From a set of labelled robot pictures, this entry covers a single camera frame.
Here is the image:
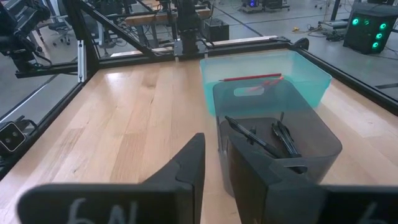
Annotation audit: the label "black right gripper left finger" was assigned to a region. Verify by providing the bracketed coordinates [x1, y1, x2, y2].
[17, 133, 206, 224]

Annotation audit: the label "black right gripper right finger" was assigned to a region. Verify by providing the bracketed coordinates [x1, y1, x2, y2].
[228, 134, 398, 224]

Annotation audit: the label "red pencil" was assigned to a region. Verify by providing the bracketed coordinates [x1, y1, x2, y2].
[219, 73, 283, 83]

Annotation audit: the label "translucent teal plastic bin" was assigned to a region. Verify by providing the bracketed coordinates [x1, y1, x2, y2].
[200, 50, 333, 116]

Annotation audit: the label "translucent grey plastic bin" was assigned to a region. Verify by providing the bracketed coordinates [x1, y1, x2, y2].
[212, 79, 343, 198]

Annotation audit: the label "black equipment case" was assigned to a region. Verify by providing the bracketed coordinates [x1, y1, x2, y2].
[203, 17, 231, 43]

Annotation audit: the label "wooden background workbench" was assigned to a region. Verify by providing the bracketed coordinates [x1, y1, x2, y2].
[124, 5, 212, 27]

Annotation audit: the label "computer tower green lights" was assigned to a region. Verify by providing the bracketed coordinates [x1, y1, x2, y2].
[343, 2, 398, 55]

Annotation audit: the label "background machine blue light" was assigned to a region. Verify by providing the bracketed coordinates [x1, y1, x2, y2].
[241, 0, 292, 14]

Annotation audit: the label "grey office chair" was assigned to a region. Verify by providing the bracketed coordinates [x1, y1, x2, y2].
[46, 17, 77, 47]

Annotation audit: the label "black aluminium table frame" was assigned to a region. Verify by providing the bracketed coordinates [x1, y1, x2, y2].
[0, 0, 398, 183]

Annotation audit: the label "silver frame bracket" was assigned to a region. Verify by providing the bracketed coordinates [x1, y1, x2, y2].
[76, 39, 87, 83]

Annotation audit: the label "floor cable bundle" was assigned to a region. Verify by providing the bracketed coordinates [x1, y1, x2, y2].
[290, 24, 346, 43]

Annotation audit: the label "small silver depth camera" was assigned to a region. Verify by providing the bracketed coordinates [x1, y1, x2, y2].
[0, 120, 27, 154]

